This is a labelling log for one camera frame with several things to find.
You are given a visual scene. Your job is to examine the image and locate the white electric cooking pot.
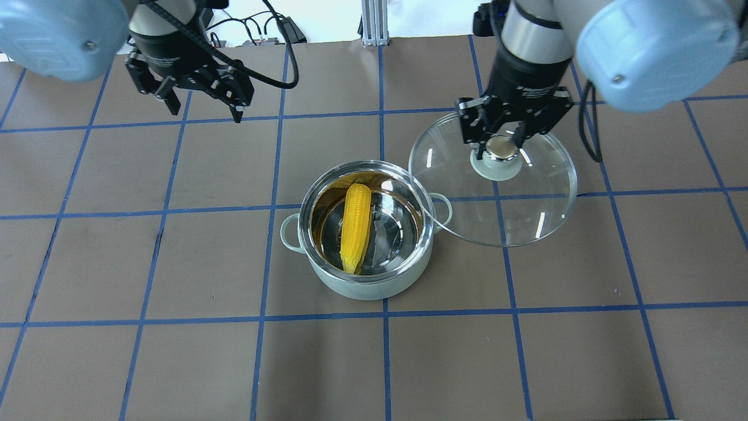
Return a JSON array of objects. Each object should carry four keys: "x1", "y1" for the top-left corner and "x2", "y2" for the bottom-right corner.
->
[{"x1": 279, "y1": 160, "x2": 453, "y2": 301}]

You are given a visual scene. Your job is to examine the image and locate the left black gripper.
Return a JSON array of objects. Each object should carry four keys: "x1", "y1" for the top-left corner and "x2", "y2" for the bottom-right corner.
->
[{"x1": 125, "y1": 35, "x2": 255, "y2": 123}]

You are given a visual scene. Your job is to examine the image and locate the glass pot lid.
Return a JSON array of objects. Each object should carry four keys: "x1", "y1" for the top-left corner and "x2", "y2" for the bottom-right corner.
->
[{"x1": 408, "y1": 113, "x2": 578, "y2": 247}]

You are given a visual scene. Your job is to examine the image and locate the yellow corn cob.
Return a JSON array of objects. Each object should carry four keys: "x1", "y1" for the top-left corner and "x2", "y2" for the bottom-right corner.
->
[{"x1": 340, "y1": 184, "x2": 372, "y2": 274}]

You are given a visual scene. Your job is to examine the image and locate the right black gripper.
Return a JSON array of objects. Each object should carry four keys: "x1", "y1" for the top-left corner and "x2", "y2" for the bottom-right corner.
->
[{"x1": 456, "y1": 53, "x2": 573, "y2": 160}]

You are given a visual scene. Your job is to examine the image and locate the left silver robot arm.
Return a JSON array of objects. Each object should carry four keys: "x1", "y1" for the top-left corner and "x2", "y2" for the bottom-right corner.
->
[{"x1": 1, "y1": 1, "x2": 255, "y2": 123}]

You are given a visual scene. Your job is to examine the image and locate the aluminium frame post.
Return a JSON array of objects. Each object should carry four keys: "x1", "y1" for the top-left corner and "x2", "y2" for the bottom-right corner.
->
[{"x1": 360, "y1": 0, "x2": 390, "y2": 46}]

